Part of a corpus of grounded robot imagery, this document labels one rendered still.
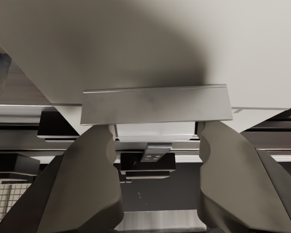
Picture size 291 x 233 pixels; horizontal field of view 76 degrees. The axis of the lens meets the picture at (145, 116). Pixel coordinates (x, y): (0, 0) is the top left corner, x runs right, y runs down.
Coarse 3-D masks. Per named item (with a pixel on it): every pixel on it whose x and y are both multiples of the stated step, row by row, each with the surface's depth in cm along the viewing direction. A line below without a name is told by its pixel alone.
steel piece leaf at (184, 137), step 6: (120, 138) 22; (126, 138) 22; (132, 138) 22; (138, 138) 22; (144, 138) 22; (150, 138) 22; (156, 138) 22; (162, 138) 22; (168, 138) 22; (174, 138) 22; (180, 138) 22; (186, 138) 22
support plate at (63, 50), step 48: (0, 0) 6; (48, 0) 6; (96, 0) 6; (144, 0) 6; (192, 0) 6; (240, 0) 6; (288, 0) 6; (48, 48) 8; (96, 48) 8; (144, 48) 8; (192, 48) 8; (240, 48) 8; (288, 48) 8; (48, 96) 12; (240, 96) 12; (288, 96) 13
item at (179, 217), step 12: (132, 216) 20; (144, 216) 20; (156, 216) 20; (168, 216) 20; (180, 216) 20; (192, 216) 21; (120, 228) 20; (132, 228) 20; (144, 228) 20; (156, 228) 20; (168, 228) 20; (180, 228) 20; (192, 228) 20; (204, 228) 20
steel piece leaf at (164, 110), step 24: (96, 96) 11; (120, 96) 11; (144, 96) 11; (168, 96) 11; (192, 96) 11; (216, 96) 11; (96, 120) 10; (120, 120) 10; (144, 120) 10; (168, 120) 10; (192, 120) 10; (216, 120) 10
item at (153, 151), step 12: (156, 144) 26; (168, 144) 26; (120, 156) 40; (132, 156) 40; (144, 156) 33; (156, 156) 32; (168, 156) 41; (120, 168) 39; (132, 168) 39; (144, 168) 39; (156, 168) 40; (168, 168) 40
